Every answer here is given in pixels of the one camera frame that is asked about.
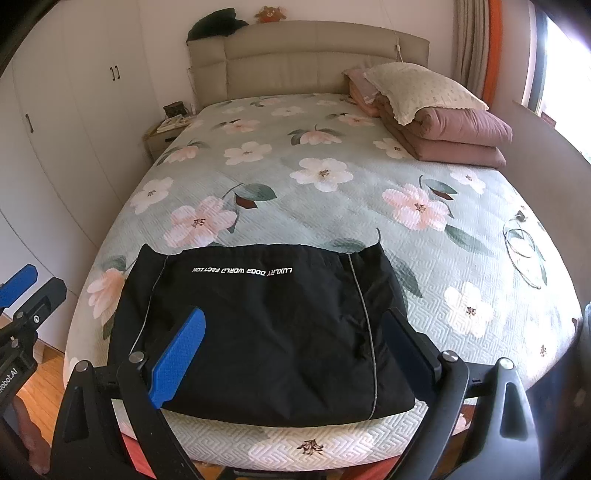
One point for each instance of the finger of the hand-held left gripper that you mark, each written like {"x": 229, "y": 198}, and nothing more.
{"x": 18, "y": 284}
{"x": 44, "y": 300}

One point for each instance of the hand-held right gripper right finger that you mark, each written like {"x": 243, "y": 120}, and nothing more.
{"x": 408, "y": 353}

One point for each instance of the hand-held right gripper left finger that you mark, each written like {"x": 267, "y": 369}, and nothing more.
{"x": 178, "y": 355}

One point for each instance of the black hooded jacket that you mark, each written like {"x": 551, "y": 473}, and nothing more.
{"x": 277, "y": 332}

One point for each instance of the white wardrobe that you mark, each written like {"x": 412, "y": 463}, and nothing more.
{"x": 69, "y": 138}

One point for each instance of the bed with floral bedspread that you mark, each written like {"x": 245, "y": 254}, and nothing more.
{"x": 323, "y": 207}

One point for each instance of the beige nightstand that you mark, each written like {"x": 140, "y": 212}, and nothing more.
{"x": 159, "y": 141}

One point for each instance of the white booklet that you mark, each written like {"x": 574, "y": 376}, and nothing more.
{"x": 174, "y": 123}

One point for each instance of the folded pink quilt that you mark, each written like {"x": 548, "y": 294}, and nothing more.
{"x": 461, "y": 134}

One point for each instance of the dark box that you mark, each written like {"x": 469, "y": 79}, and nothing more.
{"x": 174, "y": 110}

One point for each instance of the grey side ledge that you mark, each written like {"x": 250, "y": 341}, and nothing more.
{"x": 540, "y": 157}

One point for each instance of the cream textured pillow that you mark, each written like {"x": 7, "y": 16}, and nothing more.
{"x": 425, "y": 87}

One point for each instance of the beige padded headboard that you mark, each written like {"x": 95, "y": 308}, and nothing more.
{"x": 300, "y": 64}

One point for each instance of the grey and orange curtain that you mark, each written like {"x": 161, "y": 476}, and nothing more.
{"x": 485, "y": 46}

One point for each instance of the window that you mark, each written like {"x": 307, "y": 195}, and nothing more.
{"x": 563, "y": 69}

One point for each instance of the dark cloth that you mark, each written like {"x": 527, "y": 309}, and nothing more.
{"x": 214, "y": 25}

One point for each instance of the brown plush toy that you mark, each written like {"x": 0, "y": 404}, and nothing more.
{"x": 270, "y": 14}

